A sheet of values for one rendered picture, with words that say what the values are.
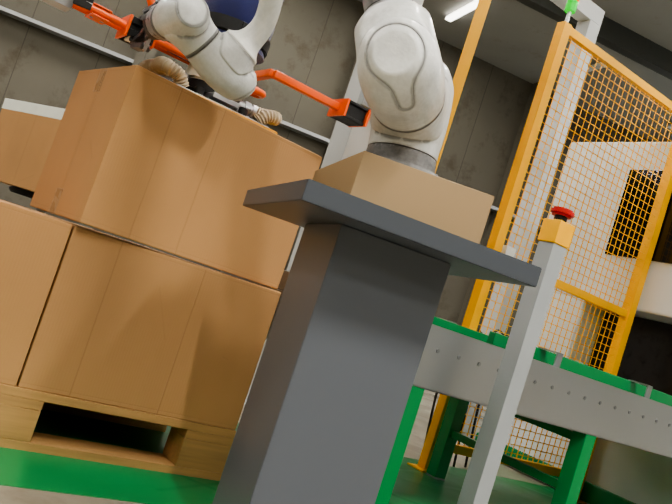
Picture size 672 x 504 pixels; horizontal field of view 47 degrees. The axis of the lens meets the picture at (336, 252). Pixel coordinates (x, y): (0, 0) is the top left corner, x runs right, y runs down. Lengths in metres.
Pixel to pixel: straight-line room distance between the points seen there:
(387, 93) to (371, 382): 0.56
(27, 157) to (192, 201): 1.93
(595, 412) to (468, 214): 1.48
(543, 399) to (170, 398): 1.26
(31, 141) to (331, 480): 2.68
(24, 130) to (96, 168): 2.05
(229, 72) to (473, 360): 1.16
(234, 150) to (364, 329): 0.74
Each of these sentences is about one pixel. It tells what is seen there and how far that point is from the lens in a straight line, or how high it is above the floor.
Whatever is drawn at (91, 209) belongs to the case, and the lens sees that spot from 1.90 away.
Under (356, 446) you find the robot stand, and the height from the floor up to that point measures 0.31.
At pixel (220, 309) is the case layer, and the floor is 0.45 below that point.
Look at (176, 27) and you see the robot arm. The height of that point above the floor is 1.03.
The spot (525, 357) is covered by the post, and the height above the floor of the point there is 0.59.
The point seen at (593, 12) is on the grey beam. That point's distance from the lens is 6.10.
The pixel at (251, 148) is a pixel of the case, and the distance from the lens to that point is 2.08.
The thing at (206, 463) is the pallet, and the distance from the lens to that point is 2.18.
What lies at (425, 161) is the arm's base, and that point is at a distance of 1.61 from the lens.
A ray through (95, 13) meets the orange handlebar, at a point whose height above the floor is 1.07.
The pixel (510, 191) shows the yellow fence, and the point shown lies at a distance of 3.50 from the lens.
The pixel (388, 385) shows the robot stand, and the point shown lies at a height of 0.44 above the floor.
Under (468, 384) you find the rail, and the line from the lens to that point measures 2.43.
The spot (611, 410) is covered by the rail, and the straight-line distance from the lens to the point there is 2.99.
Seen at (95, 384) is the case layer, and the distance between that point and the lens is 2.01.
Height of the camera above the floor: 0.55
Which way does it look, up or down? 4 degrees up
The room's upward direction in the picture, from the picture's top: 18 degrees clockwise
